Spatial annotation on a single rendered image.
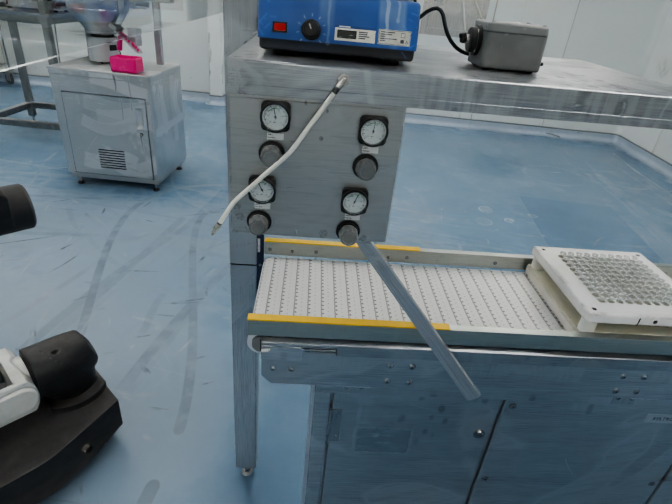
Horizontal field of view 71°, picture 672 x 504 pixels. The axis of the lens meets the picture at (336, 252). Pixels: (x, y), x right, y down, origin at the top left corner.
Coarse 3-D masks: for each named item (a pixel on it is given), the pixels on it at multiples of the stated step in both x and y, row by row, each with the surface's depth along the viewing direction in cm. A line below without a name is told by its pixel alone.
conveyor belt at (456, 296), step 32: (288, 288) 92; (320, 288) 93; (352, 288) 94; (384, 288) 95; (416, 288) 96; (448, 288) 97; (480, 288) 98; (512, 288) 99; (448, 320) 87; (480, 320) 88; (512, 320) 89; (544, 320) 90; (256, 352) 82
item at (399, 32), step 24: (264, 0) 56; (288, 0) 56; (312, 0) 56; (336, 0) 56; (360, 0) 56; (384, 0) 57; (264, 24) 57; (288, 24) 57; (312, 24) 56; (336, 24) 57; (360, 24) 57; (384, 24) 57; (408, 24) 58; (264, 48) 58; (288, 48) 58; (312, 48) 58; (336, 48) 58; (360, 48) 58; (384, 48) 58; (408, 48) 58
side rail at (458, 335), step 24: (288, 336) 79; (312, 336) 79; (336, 336) 79; (360, 336) 79; (384, 336) 79; (408, 336) 79; (456, 336) 80; (480, 336) 80; (504, 336) 80; (528, 336) 80; (552, 336) 80; (576, 336) 81; (600, 336) 81; (624, 336) 82; (648, 336) 82
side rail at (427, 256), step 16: (304, 256) 102; (320, 256) 102; (336, 256) 103; (352, 256) 103; (384, 256) 103; (400, 256) 103; (416, 256) 103; (432, 256) 103; (448, 256) 103; (464, 256) 104; (480, 256) 104; (496, 256) 104; (512, 256) 104; (528, 256) 105
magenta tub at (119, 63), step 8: (112, 56) 282; (120, 56) 289; (128, 56) 288; (136, 56) 288; (112, 64) 280; (120, 64) 280; (128, 64) 280; (136, 64) 281; (120, 72) 283; (128, 72) 282; (136, 72) 282
